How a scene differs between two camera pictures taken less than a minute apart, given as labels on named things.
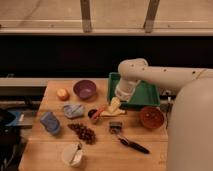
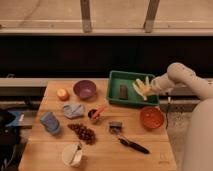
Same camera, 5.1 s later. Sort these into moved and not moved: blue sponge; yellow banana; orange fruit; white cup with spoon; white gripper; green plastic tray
Moved: white gripper; yellow banana
Not moved: orange fruit; blue sponge; white cup with spoon; green plastic tray
